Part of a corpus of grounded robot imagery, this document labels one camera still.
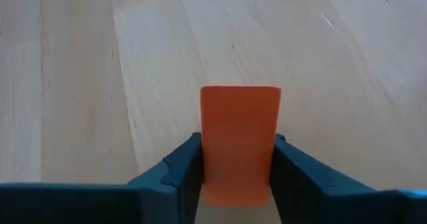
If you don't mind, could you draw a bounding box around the red rectangular block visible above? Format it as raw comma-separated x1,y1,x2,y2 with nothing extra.
199,85,282,207

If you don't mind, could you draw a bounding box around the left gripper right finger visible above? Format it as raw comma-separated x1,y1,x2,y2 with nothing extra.
269,133,380,224

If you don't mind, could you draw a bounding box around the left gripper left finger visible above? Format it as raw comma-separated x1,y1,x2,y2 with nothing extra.
126,132,205,224

